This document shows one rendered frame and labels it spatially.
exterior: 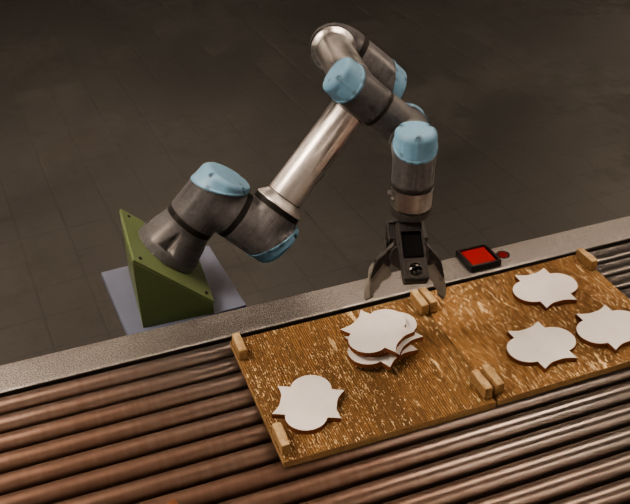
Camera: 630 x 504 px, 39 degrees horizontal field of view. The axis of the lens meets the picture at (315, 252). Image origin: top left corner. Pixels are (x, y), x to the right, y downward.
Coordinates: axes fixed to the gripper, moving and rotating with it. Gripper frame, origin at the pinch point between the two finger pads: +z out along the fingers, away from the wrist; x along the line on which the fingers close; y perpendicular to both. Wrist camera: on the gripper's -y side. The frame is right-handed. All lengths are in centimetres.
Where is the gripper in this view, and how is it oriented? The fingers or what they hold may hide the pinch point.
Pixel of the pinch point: (404, 302)
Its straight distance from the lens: 172.5
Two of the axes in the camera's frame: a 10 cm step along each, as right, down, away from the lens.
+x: -10.0, 0.2, -0.4
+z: -0.1, 8.3, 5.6
